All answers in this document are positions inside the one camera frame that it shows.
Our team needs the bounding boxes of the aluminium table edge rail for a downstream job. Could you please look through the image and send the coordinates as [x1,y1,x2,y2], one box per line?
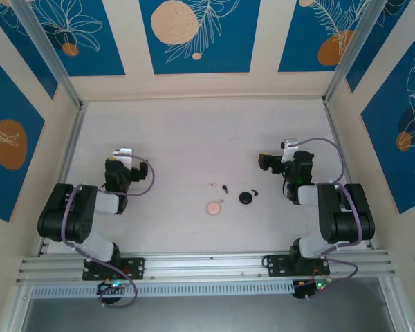
[323,102,376,250]
[34,102,89,259]

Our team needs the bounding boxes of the grey metal sheet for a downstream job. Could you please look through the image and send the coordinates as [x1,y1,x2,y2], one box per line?
[20,276,395,332]

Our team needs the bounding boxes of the white slotted cable duct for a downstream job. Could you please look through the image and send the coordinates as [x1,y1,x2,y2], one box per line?
[30,280,295,299]

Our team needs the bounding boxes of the aluminium mounting rail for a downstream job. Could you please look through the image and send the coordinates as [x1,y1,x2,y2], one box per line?
[15,250,398,286]

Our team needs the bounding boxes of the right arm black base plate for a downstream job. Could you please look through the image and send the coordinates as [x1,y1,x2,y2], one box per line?
[264,255,331,277]

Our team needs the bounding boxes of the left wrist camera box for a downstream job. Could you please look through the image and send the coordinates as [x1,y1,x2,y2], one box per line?
[111,147,134,166]

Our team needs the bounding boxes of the aluminium frame post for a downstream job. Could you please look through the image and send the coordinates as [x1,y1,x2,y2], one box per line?
[322,0,385,107]
[12,0,87,111]

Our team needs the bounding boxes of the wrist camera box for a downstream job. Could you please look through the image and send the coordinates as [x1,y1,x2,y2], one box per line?
[111,147,134,166]
[279,138,297,163]

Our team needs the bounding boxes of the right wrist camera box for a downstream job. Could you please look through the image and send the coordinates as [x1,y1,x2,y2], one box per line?
[279,138,297,163]

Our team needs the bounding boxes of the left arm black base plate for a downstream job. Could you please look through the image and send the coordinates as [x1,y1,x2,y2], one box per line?
[82,257,146,281]

